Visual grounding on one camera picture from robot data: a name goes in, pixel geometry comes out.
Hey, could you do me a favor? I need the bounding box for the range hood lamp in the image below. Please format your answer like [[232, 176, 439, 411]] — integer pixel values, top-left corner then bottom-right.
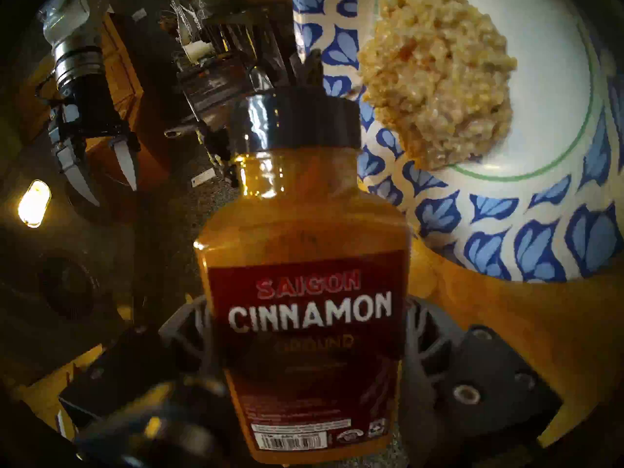
[[18, 179, 52, 229]]

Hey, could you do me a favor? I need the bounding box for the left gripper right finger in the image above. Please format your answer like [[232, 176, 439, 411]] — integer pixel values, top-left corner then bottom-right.
[[400, 299, 561, 468]]

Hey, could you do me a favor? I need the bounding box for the yellow cloth mat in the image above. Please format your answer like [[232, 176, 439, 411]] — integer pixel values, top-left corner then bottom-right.
[[15, 238, 624, 448]]

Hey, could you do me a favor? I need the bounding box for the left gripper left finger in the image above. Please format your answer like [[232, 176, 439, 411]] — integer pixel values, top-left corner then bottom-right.
[[58, 296, 230, 468]]

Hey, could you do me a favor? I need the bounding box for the amber cinnamon bottle black cap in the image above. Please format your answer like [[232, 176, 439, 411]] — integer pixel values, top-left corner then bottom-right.
[[194, 87, 411, 465]]

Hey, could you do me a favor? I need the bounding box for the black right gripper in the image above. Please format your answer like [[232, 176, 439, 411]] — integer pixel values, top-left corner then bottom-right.
[[49, 75, 140, 208]]

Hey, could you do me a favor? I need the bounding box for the blue patterned paper bowl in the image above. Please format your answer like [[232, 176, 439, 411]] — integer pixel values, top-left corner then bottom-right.
[[292, 0, 624, 283]]

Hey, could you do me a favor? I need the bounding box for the small cooked oatmeal portion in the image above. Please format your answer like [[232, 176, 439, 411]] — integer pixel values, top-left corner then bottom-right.
[[361, 0, 517, 82], [358, 33, 517, 170]]

